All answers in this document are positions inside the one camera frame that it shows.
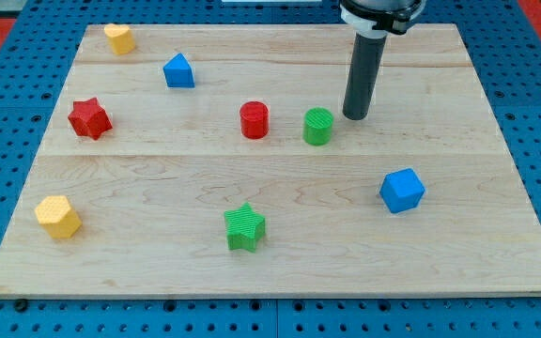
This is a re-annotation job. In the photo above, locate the green cylinder block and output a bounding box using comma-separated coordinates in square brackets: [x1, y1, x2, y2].
[302, 107, 333, 146]

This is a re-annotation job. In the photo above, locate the black white robot arm flange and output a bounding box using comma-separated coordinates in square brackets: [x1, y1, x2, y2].
[339, 0, 426, 38]

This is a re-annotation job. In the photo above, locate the green star block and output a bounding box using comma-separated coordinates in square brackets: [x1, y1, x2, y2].
[224, 202, 266, 253]

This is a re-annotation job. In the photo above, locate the red star block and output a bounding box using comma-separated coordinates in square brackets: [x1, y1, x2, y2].
[68, 98, 113, 140]

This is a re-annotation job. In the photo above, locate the red cylinder block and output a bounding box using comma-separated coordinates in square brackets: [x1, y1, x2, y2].
[240, 101, 269, 139]

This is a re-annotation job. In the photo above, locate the light wooden board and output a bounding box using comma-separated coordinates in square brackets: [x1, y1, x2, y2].
[0, 23, 541, 300]

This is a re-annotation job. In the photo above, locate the blue triangle block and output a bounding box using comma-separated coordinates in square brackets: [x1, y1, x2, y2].
[162, 53, 195, 88]

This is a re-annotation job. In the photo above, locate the blue cube block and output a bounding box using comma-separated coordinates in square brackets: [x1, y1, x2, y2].
[379, 168, 425, 213]

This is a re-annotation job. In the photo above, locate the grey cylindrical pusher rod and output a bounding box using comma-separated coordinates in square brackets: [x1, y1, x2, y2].
[342, 34, 387, 120]

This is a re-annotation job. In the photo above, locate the yellow heart block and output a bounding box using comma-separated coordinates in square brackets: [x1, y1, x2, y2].
[103, 23, 136, 55]

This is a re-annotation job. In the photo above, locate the yellow hexagon block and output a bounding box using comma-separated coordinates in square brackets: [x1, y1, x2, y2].
[34, 195, 82, 238]

